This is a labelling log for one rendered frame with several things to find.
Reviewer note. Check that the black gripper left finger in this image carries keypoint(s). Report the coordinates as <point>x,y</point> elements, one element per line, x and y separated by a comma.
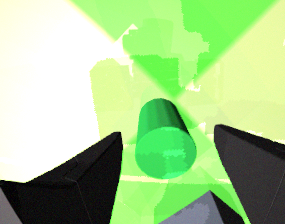
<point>80,191</point>

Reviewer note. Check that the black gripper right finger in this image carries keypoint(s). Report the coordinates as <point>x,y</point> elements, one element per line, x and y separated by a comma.
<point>256,168</point>

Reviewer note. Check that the green cylinder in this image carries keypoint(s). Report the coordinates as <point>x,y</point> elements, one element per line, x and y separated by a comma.
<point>165,150</point>

